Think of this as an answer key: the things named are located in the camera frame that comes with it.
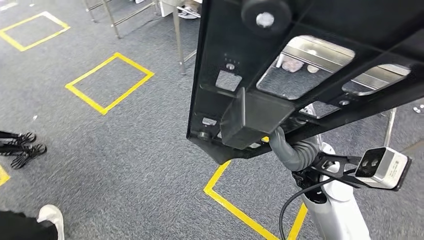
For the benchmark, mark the black plastic mounting plate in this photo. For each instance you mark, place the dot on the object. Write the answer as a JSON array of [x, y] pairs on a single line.
[[232, 39]]

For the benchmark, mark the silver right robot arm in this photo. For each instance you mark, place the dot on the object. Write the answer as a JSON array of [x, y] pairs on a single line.
[[334, 212]]

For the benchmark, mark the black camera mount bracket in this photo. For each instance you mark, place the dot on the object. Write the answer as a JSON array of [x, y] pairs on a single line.
[[319, 159]]

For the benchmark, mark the stainless steel workbench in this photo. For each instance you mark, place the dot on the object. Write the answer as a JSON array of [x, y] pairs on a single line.
[[179, 39]]

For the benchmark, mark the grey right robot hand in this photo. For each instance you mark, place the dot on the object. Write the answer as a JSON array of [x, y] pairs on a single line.
[[281, 145]]

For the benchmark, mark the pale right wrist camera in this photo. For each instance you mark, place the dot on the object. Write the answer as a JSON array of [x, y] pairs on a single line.
[[387, 169]]

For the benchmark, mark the yellow floor tape square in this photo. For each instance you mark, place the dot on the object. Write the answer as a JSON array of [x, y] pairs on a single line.
[[208, 190], [116, 55], [67, 28]]

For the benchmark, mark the person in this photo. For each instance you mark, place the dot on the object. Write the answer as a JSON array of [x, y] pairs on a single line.
[[20, 228]]

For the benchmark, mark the black ribbed stand foot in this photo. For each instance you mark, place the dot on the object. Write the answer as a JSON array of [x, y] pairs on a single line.
[[28, 137], [30, 154]]

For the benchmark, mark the steel table frame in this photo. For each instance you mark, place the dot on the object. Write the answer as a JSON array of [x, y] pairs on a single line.
[[114, 26]]

